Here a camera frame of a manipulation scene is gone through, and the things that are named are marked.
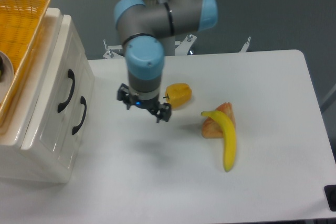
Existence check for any yellow banana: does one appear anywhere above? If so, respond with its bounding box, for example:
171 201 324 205
201 110 237 172

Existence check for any white drawer cabinet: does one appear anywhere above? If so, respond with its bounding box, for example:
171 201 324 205
1 8 94 183

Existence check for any white metal bracket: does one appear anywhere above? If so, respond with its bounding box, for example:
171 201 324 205
239 36 251 53

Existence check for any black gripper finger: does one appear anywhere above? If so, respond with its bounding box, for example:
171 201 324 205
117 83 131 110
155 103 172 123

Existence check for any white lower drawer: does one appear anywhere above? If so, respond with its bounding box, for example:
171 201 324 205
58 76 94 183

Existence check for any black corner table clamp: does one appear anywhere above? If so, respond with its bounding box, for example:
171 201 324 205
324 185 336 212

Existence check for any yellow woven basket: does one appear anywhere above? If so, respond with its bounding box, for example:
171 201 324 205
1 0 50 124

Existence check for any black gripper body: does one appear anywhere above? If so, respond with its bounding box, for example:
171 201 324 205
127 86 160 116

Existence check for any white bowl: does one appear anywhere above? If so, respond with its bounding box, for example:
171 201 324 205
0 51 14 103

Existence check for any yellow bell pepper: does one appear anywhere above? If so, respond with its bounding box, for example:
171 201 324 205
163 83 192 109

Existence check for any pink apple slice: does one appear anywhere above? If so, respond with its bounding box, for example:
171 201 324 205
202 102 236 138

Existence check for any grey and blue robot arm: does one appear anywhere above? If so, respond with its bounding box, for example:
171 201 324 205
113 0 218 121

